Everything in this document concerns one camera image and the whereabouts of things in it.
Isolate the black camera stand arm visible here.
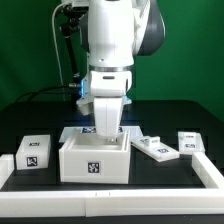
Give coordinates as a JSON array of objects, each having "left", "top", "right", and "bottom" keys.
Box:
[{"left": 60, "top": 5, "right": 81, "bottom": 83}]

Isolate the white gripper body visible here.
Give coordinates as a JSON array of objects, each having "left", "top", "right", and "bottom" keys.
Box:
[{"left": 93, "top": 97, "right": 123, "bottom": 139}]

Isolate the white U-shaped frame fence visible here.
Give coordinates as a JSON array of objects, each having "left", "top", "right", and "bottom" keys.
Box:
[{"left": 0, "top": 152, "right": 224, "bottom": 218}]

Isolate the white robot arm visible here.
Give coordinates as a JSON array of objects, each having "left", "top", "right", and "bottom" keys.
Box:
[{"left": 61, "top": 0, "right": 165, "bottom": 139}]

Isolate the white cable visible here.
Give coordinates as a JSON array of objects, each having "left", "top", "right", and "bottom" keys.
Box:
[{"left": 51, "top": 1, "right": 73, "bottom": 101}]

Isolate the white marker base plate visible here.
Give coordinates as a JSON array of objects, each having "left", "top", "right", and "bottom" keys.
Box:
[{"left": 59, "top": 126, "right": 143, "bottom": 143}]

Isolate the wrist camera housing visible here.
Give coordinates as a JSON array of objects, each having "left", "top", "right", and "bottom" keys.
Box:
[{"left": 76, "top": 96, "right": 132, "bottom": 116}]

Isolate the small white box part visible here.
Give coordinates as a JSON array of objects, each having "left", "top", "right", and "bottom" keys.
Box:
[{"left": 16, "top": 135, "right": 51, "bottom": 170}]

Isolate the small white door part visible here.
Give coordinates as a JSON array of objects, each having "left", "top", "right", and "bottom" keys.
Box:
[{"left": 178, "top": 132, "right": 205, "bottom": 155}]

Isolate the white cabinet body box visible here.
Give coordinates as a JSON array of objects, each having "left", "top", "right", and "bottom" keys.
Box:
[{"left": 59, "top": 129, "right": 130, "bottom": 184}]

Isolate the black cable on table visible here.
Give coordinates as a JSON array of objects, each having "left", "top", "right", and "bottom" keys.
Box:
[{"left": 15, "top": 84, "right": 83, "bottom": 104}]

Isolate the white door panel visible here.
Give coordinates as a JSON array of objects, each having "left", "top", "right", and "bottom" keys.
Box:
[{"left": 131, "top": 136, "right": 180, "bottom": 162}]

